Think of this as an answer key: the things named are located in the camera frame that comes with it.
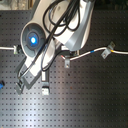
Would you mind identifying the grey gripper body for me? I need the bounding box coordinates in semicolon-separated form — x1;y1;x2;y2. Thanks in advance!
21;50;55;89

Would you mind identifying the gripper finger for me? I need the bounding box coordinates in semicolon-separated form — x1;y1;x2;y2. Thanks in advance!
15;82;23;94
42;81;49;95

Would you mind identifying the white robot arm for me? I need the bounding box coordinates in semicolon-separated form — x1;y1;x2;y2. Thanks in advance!
15;0;95;94

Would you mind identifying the metal cable clip middle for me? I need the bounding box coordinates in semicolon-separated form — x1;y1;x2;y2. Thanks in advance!
62;56;70;68

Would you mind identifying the metal cable clip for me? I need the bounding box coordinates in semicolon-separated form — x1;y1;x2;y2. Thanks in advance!
62;56;70;68
101;41;115;59
14;45;21;54

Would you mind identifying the metal cable clip left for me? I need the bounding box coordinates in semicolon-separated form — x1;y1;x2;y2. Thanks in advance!
14;45;21;54

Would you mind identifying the white cable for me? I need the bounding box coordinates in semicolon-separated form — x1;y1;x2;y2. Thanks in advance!
0;46;128;62

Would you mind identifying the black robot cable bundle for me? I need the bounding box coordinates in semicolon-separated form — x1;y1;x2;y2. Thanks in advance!
18;0;83;79

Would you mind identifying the metal cable clip right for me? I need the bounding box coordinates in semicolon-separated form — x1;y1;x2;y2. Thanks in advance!
101;41;115;59

